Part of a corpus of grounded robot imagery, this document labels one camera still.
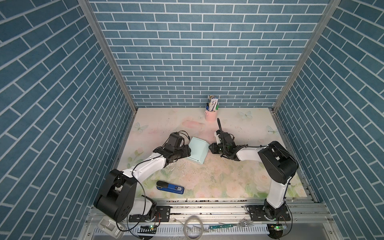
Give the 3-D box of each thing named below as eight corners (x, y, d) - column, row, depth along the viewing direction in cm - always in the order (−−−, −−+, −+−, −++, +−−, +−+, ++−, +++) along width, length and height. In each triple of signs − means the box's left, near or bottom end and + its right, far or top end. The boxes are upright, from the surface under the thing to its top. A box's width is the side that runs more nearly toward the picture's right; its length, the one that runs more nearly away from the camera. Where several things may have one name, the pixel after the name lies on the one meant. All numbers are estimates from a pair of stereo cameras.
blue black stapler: (156, 188, 84) (155, 186, 80) (159, 182, 86) (157, 179, 83) (183, 195, 82) (182, 192, 78) (185, 188, 84) (184, 185, 81)
